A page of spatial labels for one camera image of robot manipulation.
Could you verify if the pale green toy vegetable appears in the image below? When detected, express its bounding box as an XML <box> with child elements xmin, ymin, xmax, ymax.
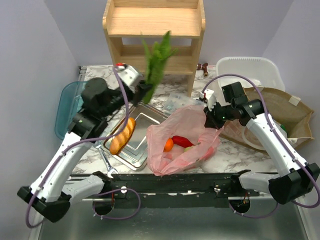
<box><xmin>184</xmin><ymin>146</ymin><xmax>194</xmax><ymax>153</ymax></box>

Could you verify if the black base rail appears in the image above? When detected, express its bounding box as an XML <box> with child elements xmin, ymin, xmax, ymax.
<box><xmin>91</xmin><ymin>173</ymin><xmax>259</xmax><ymax>209</ymax></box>

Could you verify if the purple cable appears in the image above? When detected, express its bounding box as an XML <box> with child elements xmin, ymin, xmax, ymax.
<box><xmin>25</xmin><ymin>65</ymin><xmax>142</xmax><ymax>229</ymax></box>
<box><xmin>201</xmin><ymin>73</ymin><xmax>320</xmax><ymax>218</ymax></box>

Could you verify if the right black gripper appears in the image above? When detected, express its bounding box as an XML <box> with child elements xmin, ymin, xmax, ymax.
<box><xmin>203</xmin><ymin>100</ymin><xmax>235</xmax><ymax>130</ymax></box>

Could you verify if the copper pipe fitting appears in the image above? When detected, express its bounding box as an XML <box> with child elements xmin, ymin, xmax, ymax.
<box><xmin>196</xmin><ymin>62</ymin><xmax>209</xmax><ymax>77</ymax></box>

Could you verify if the toy orange fruit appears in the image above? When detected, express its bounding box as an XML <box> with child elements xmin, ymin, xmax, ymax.
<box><xmin>163</xmin><ymin>138</ymin><xmax>174</xmax><ymax>152</ymax></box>

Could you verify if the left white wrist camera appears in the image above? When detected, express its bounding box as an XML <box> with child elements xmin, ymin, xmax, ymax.
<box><xmin>115</xmin><ymin>62</ymin><xmax>141</xmax><ymax>89</ymax></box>

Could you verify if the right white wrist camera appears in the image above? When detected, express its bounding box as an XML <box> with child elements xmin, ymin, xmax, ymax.
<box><xmin>199</xmin><ymin>89</ymin><xmax>217</xmax><ymax>112</ymax></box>

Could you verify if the clear green snack packet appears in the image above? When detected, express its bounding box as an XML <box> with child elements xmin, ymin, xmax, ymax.
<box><xmin>273</xmin><ymin>120</ymin><xmax>298</xmax><ymax>147</ymax></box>

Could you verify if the white plastic bin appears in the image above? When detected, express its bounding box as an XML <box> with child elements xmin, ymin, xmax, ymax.
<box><xmin>216</xmin><ymin>56</ymin><xmax>286</xmax><ymax>92</ymax></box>

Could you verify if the pink plastic grocery bag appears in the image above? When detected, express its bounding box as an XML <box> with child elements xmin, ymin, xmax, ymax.
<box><xmin>146</xmin><ymin>105</ymin><xmax>222</xmax><ymax>176</ymax></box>

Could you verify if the black pipe tee fitting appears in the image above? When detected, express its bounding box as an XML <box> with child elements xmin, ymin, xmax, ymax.
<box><xmin>196</xmin><ymin>97</ymin><xmax>207</xmax><ymax>103</ymax></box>

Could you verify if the wooden step shelf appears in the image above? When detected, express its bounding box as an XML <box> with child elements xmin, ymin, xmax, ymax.
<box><xmin>102</xmin><ymin>0</ymin><xmax>206</xmax><ymax>96</ymax></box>

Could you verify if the metal baking tray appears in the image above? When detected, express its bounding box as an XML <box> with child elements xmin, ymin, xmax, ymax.
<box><xmin>111</xmin><ymin>102</ymin><xmax>168</xmax><ymax>171</ymax></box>

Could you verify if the red toy pepper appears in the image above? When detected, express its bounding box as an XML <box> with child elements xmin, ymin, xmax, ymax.
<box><xmin>171</xmin><ymin>135</ymin><xmax>194</xmax><ymax>148</ymax></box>

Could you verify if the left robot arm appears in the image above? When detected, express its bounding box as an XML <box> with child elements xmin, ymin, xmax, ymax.
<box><xmin>17</xmin><ymin>77</ymin><xmax>153</xmax><ymax>223</ymax></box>

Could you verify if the toy baguette bread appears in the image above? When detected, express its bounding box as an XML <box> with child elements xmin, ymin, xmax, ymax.
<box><xmin>109</xmin><ymin>117</ymin><xmax>136</xmax><ymax>155</ymax></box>

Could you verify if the clear plastic screw box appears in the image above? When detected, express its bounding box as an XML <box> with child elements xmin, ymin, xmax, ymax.
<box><xmin>162</xmin><ymin>93</ymin><xmax>203</xmax><ymax>115</ymax></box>

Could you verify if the teal plastic bin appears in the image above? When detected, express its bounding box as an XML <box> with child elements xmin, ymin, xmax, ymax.
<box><xmin>54</xmin><ymin>81</ymin><xmax>87</xmax><ymax>140</ymax></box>

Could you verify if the brown burlap tote bag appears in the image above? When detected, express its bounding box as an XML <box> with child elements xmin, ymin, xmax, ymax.
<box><xmin>220</xmin><ymin>87</ymin><xmax>314</xmax><ymax>154</ymax></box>

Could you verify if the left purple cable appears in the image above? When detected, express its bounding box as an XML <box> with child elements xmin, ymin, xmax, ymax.
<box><xmin>25</xmin><ymin>65</ymin><xmax>142</xmax><ymax>229</ymax></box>

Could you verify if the green toy leafy vegetable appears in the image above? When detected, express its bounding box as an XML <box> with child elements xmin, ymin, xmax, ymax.
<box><xmin>141</xmin><ymin>30</ymin><xmax>178</xmax><ymax>104</ymax></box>

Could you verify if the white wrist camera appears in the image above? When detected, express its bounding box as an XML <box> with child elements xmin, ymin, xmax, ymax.
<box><xmin>115</xmin><ymin>62</ymin><xmax>141</xmax><ymax>89</ymax></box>
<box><xmin>199</xmin><ymin>89</ymin><xmax>217</xmax><ymax>112</ymax></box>

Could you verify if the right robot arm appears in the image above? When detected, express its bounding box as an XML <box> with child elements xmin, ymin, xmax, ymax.
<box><xmin>199</xmin><ymin>82</ymin><xmax>320</xmax><ymax>205</ymax></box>

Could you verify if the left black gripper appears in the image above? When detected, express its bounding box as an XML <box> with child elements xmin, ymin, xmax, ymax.
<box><xmin>101</xmin><ymin>80</ymin><xmax>154</xmax><ymax>119</ymax></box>

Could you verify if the steel combination wrench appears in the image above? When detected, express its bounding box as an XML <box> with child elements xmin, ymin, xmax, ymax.
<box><xmin>96</xmin><ymin>144</ymin><xmax>118</xmax><ymax>179</ymax></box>

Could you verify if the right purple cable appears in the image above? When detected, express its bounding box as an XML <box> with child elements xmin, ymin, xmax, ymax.
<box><xmin>201</xmin><ymin>73</ymin><xmax>320</xmax><ymax>218</ymax></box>

